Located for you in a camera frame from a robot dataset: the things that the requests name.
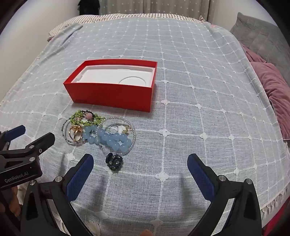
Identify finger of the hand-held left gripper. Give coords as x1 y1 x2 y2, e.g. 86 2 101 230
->
21 133 56 162
0 125 26 151

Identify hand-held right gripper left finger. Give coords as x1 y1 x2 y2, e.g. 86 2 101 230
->
20 153 94 236

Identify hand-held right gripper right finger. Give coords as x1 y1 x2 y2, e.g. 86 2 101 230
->
187 153 263 236

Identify gold rings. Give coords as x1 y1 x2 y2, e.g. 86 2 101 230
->
69 125 85 143

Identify clear small-bead bracelet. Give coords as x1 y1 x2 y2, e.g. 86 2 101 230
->
96 123 136 156

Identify dark bead bracelet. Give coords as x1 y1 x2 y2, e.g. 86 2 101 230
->
105 153 124 173

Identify green bead bracelet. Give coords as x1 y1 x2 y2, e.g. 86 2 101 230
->
69 110 106 127

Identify light blue bead bracelet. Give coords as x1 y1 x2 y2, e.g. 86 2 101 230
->
82 125 132 153

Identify red box with white insert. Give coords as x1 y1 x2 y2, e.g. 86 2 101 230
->
63 59 158 113

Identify grey checked bedspread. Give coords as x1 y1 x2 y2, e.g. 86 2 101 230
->
0 14 290 236

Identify red bed sheet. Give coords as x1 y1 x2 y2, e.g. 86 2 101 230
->
262 197 290 236

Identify pink pillow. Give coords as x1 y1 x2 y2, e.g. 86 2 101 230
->
240 43 290 140

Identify striped bed sheet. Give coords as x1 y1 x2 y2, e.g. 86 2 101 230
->
47 12 206 42

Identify dark garment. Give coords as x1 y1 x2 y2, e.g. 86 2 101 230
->
78 0 100 16

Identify grey pillow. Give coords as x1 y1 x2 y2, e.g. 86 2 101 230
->
230 12 290 71

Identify grey dotted curtain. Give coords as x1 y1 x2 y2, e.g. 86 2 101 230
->
97 0 211 22

